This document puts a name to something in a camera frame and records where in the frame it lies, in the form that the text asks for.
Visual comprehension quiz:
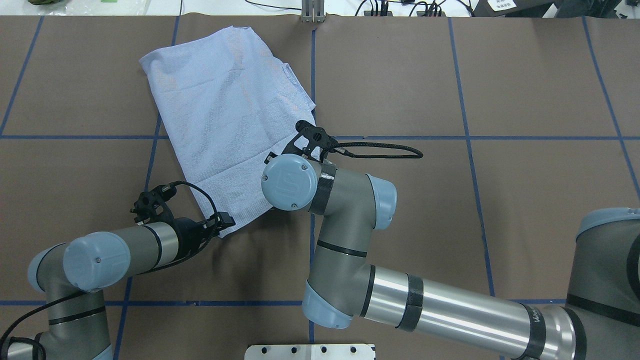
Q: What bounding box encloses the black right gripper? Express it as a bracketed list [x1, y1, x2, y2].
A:
[281, 120, 337, 162]

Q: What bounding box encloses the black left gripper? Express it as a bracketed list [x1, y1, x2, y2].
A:
[130, 185, 236, 256]

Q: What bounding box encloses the light blue striped shirt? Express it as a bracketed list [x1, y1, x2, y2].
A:
[139, 26, 316, 237]

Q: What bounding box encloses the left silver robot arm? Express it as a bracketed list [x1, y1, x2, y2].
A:
[1, 181, 235, 360]

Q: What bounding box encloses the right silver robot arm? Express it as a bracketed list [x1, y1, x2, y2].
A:
[261, 120, 640, 360]

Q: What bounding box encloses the black usb hub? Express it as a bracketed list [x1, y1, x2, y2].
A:
[363, 9, 393, 18]

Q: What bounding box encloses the black box device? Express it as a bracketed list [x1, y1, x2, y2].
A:
[472, 0, 556, 19]

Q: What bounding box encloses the green folded cloth pouch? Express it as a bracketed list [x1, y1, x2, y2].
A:
[28, 0, 66, 6]

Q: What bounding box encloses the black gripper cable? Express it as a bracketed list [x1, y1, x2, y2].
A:
[170, 181, 219, 226]
[330, 142, 425, 160]

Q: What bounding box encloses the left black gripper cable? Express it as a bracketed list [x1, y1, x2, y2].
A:
[170, 181, 219, 226]

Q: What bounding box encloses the aluminium frame post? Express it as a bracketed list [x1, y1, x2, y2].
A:
[301, 0, 326, 23]

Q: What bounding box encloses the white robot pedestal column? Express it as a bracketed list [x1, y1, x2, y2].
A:
[244, 343, 378, 360]

